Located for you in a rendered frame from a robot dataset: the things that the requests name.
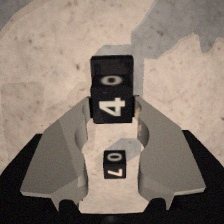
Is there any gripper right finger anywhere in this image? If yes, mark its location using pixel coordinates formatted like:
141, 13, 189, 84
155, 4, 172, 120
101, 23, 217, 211
132, 95, 224, 224

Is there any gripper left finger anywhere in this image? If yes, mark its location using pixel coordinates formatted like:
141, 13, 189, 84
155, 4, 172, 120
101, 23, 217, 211
0, 96, 93, 224

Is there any black rectangular tray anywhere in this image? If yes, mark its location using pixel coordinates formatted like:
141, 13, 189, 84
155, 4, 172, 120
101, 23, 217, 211
90, 55, 134, 86

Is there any black cube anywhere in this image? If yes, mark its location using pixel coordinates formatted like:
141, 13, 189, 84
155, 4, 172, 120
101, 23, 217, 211
103, 150, 127, 179
90, 74, 133, 124

